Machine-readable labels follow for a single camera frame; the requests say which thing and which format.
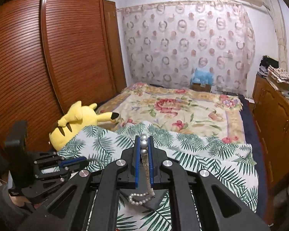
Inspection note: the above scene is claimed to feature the brown louvered wardrobe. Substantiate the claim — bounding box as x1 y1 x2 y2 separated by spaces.
0 0 127 151

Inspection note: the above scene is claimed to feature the circle patterned sheer curtain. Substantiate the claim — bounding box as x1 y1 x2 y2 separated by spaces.
118 1 255 94

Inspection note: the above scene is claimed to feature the yellow pikachu plush toy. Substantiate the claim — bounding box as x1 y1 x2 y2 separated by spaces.
49 101 119 151

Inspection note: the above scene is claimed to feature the black open jewelry box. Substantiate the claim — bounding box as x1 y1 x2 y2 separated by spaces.
120 189 167 211

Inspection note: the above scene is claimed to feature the wooden sideboard cabinet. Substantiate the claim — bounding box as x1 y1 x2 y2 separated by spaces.
253 75 289 187

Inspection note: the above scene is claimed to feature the tied beige window curtain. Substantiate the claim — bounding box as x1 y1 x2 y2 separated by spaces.
266 0 288 71

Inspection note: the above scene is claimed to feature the folded clothes stack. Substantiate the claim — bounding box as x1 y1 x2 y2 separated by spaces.
257 55 289 89

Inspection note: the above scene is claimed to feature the floral bed blanket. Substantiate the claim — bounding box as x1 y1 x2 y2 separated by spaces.
97 82 245 143

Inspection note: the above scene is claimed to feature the blue plush toy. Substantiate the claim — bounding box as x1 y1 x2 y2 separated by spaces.
191 69 213 85

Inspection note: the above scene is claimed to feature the white pearl necklace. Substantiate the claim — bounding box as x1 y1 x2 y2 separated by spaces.
128 133 155 206

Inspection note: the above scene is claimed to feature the palm leaf print cloth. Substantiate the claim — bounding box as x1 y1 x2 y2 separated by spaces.
57 120 260 231

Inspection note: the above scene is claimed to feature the dark blue bed sheet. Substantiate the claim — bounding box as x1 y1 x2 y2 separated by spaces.
238 94 268 219

